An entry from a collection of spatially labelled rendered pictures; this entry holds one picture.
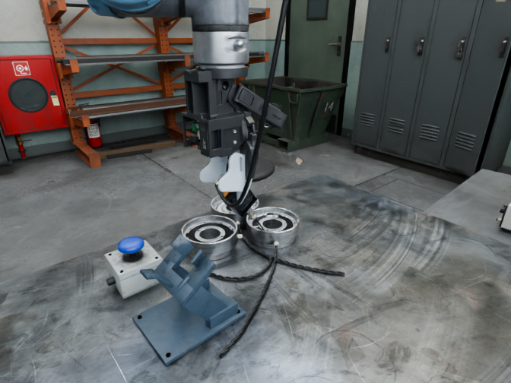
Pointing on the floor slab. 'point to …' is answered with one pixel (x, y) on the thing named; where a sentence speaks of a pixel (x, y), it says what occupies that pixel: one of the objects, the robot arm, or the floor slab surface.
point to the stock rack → (175, 104)
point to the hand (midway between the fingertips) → (236, 193)
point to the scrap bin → (298, 109)
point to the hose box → (34, 99)
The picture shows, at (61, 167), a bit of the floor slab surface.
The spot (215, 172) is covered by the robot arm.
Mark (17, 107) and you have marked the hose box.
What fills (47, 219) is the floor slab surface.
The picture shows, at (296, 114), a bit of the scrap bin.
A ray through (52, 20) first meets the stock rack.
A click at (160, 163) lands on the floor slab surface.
